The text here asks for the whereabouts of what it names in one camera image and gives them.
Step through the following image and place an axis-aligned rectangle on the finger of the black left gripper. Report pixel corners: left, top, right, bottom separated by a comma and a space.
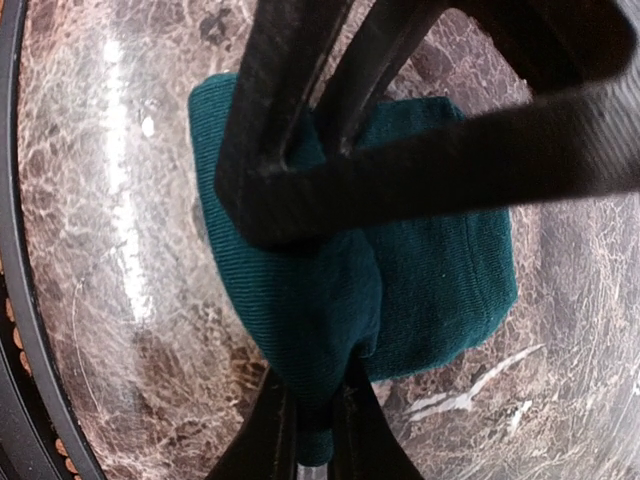
215, 1, 360, 248
309, 1, 639, 234

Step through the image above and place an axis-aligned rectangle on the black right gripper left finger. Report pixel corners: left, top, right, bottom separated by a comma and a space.
207, 369, 297, 480

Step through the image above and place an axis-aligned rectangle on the dark green sock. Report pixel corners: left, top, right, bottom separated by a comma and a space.
188, 73, 517, 467

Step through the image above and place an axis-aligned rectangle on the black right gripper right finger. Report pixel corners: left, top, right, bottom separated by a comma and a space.
329, 356, 423, 480

